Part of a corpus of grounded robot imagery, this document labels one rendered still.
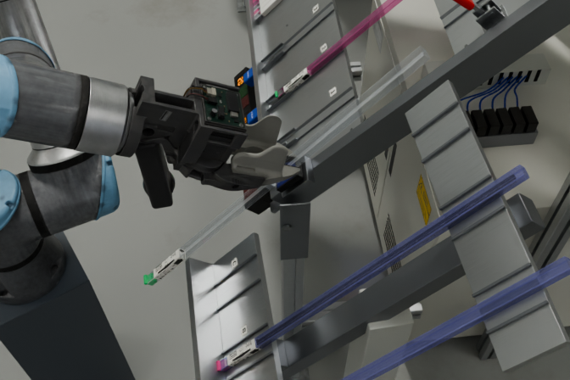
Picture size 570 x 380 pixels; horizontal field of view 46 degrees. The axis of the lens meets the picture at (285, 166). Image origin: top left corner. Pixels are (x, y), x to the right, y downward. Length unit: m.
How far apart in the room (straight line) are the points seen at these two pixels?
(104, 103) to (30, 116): 0.07
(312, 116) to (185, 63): 1.33
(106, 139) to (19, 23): 0.46
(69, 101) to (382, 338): 0.51
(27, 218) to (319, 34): 0.59
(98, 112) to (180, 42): 1.86
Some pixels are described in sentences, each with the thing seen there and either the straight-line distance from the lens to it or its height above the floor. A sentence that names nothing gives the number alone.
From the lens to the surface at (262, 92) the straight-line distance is 1.29.
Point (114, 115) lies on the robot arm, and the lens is 0.67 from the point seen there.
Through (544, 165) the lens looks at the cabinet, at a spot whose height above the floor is 0.62.
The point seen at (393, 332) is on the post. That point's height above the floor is 0.82.
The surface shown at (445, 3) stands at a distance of 1.07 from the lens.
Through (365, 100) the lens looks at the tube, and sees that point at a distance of 0.73.
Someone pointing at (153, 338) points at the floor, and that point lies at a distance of 1.83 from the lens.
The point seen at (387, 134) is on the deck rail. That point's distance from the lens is 1.05.
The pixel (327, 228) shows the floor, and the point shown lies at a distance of 1.97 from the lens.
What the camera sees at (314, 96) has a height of 0.80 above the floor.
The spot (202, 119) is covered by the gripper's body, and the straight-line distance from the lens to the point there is 0.68.
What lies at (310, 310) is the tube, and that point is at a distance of 0.87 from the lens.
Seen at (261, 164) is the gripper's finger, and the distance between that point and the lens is 0.75.
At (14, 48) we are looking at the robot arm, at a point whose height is 1.17.
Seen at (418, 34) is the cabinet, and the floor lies 0.62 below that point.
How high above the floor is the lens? 1.64
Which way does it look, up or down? 52 degrees down
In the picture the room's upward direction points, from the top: straight up
